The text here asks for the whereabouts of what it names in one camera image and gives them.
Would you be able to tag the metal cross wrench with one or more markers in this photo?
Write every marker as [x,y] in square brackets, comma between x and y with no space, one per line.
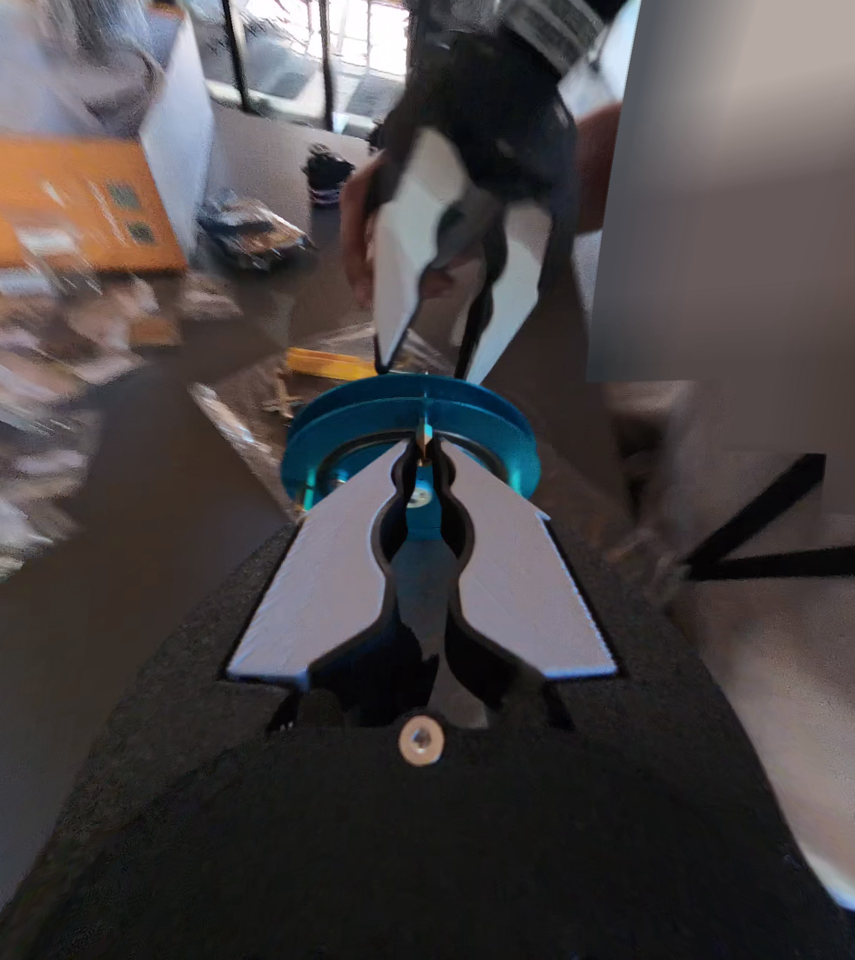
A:
[285,405]

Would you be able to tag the orange cardboard box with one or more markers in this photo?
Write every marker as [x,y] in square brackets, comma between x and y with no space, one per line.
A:
[22,195]

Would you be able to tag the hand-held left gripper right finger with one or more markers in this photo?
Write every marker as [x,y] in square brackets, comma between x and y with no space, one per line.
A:
[525,592]

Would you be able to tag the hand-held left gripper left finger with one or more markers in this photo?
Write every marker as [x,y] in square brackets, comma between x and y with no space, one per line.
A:
[315,600]

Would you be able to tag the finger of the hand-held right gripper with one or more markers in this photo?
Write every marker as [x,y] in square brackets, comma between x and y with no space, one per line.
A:
[412,225]
[521,277]

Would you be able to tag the large clear plastic bag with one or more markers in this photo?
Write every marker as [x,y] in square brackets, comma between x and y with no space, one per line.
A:
[232,427]

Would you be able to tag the blue shiny plastic bag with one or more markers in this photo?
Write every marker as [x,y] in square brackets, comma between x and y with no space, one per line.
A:
[255,232]

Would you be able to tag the person's right hand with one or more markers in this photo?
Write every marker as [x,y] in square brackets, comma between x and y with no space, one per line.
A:
[356,240]

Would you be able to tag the person's right forearm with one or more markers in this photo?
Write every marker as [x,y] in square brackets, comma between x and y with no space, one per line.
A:
[596,165]

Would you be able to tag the large window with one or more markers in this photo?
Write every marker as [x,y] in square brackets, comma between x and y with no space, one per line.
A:
[367,37]

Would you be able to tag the black servo motor stack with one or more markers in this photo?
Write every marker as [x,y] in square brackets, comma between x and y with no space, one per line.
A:
[326,176]

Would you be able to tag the pile of small screw bags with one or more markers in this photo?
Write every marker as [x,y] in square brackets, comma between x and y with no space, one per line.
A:
[22,375]

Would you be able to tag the blue round metal turntable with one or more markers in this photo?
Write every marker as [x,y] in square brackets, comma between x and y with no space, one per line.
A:
[367,405]

